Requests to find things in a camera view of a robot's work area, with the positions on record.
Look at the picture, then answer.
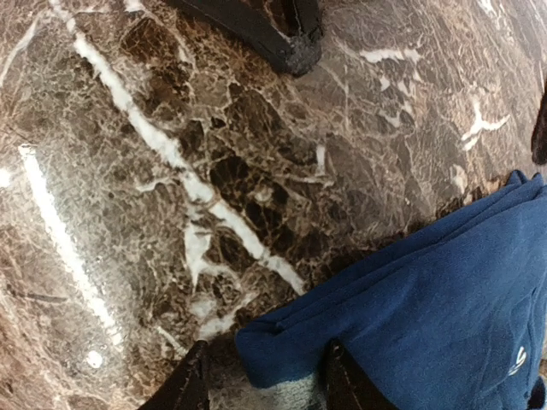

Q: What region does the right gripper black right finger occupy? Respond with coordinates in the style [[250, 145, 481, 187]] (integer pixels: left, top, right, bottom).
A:
[[325, 339, 397, 410]]

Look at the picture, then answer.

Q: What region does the navy blue t-shirt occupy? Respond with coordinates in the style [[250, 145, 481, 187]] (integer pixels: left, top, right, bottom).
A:
[[235, 171, 546, 409]]

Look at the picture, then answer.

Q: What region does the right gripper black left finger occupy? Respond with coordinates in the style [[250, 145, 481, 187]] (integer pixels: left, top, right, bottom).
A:
[[138, 341, 209, 410]]

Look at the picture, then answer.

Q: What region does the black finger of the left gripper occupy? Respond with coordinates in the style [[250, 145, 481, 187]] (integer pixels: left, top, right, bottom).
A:
[[168, 0, 323, 77], [531, 92, 547, 166]]

